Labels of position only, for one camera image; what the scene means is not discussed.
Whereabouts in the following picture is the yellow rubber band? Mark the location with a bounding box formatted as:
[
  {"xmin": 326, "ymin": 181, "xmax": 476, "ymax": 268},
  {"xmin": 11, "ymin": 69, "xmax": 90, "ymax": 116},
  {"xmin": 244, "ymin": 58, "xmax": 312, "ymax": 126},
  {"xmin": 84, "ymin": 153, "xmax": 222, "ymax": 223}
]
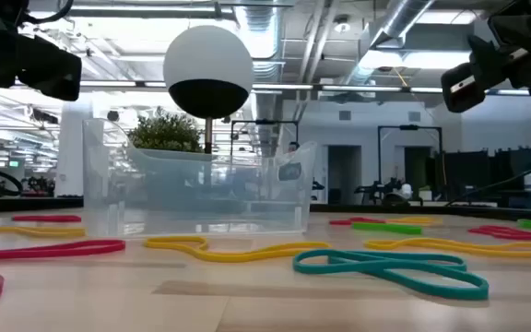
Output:
[
  {"xmin": 384, "ymin": 216, "xmax": 444, "ymax": 227},
  {"xmin": 143, "ymin": 236, "xmax": 332, "ymax": 264},
  {"xmin": 0, "ymin": 225, "xmax": 87, "ymax": 239},
  {"xmin": 364, "ymin": 237, "xmax": 531, "ymax": 259}
]

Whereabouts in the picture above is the teal rubber band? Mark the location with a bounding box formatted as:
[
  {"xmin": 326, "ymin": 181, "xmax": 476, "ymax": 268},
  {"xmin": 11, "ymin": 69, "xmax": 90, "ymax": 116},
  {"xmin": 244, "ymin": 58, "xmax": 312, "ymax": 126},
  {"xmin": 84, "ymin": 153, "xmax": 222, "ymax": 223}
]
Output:
[{"xmin": 292, "ymin": 249, "xmax": 490, "ymax": 302}]

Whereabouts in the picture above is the ceiling light strip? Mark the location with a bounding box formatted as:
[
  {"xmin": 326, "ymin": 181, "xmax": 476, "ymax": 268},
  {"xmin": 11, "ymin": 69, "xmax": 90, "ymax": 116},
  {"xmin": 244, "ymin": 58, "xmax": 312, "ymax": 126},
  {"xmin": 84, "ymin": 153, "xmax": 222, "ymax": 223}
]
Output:
[
  {"xmin": 323, "ymin": 84, "xmax": 404, "ymax": 93},
  {"xmin": 251, "ymin": 83, "xmax": 315, "ymax": 91},
  {"xmin": 79, "ymin": 80, "xmax": 169, "ymax": 89}
]

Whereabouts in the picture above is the small green potted plant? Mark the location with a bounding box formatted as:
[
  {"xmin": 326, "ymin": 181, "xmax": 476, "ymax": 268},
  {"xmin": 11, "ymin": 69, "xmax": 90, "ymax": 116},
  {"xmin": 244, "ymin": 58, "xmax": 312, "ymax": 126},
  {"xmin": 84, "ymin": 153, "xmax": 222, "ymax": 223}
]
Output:
[{"xmin": 127, "ymin": 106, "xmax": 206, "ymax": 154}]

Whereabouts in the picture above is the white globe table lamp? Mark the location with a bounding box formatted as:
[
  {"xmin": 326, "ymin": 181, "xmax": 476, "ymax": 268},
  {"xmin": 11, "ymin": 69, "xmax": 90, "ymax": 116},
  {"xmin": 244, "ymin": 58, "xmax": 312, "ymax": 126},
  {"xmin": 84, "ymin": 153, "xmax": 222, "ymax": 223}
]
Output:
[{"xmin": 162, "ymin": 25, "xmax": 254, "ymax": 156}]

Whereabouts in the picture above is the clear plastic bag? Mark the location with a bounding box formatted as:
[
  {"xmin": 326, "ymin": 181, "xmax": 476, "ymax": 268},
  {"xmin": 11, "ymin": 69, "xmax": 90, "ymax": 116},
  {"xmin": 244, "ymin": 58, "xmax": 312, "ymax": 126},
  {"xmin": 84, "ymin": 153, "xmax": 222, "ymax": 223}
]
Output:
[{"xmin": 82, "ymin": 118, "xmax": 318, "ymax": 239}]

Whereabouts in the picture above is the silver ventilation duct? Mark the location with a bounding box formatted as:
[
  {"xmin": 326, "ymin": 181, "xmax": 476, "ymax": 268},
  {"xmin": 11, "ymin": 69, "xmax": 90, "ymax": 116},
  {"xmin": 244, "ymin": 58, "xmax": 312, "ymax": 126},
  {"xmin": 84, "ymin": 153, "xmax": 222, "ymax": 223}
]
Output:
[{"xmin": 343, "ymin": 0, "xmax": 437, "ymax": 84}]

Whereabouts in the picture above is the black partition wall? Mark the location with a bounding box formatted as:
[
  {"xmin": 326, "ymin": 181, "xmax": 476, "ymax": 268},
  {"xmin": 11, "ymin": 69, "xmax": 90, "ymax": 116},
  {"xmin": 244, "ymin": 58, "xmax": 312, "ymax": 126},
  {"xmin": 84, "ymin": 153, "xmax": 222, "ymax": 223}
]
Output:
[{"xmin": 442, "ymin": 148, "xmax": 531, "ymax": 208}]

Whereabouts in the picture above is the long black cable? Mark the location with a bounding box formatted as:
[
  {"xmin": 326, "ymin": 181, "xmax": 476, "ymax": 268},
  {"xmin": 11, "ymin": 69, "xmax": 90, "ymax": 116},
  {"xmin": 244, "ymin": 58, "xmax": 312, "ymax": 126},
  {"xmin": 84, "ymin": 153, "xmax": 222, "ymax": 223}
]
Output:
[{"xmin": 444, "ymin": 159, "xmax": 531, "ymax": 208}]

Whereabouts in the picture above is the black background stand frame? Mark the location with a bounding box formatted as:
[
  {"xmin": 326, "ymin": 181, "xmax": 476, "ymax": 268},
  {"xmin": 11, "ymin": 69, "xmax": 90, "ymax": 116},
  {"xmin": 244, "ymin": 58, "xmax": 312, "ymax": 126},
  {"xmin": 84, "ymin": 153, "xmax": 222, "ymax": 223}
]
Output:
[
  {"xmin": 377, "ymin": 124, "xmax": 443, "ymax": 185},
  {"xmin": 230, "ymin": 119, "xmax": 300, "ymax": 156}
]

